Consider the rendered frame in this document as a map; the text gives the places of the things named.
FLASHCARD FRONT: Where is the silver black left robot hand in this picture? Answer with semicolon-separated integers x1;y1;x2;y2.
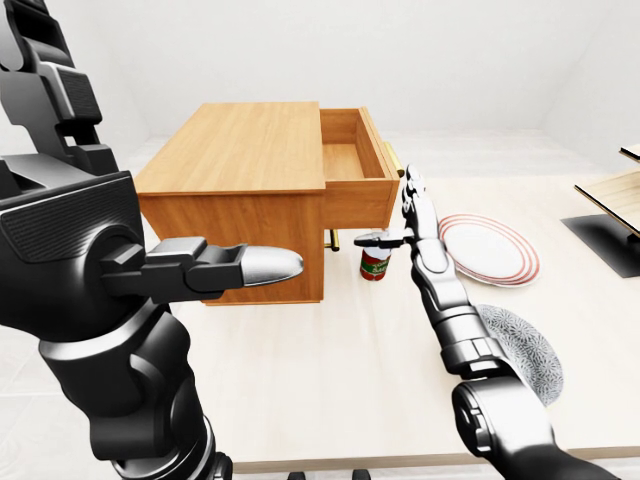
0;0;305;347

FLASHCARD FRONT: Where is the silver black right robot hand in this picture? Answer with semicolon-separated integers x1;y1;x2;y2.
353;163;455;282

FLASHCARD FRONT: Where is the wooden cabinet drawer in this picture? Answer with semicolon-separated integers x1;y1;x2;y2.
318;106;402;233

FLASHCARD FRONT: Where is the wooden cabinet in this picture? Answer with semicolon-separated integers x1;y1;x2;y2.
134;101;329;307

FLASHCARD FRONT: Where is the red printed tin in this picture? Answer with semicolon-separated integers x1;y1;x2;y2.
359;231;393;282

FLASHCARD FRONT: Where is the white plate with red rings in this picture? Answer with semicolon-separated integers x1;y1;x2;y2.
436;213;542;289

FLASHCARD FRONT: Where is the grey patterned bowl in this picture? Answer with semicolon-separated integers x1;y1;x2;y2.
476;304;567;409

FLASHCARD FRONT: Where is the wooden slat tray black base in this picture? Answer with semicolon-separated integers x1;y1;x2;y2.
559;141;640;280

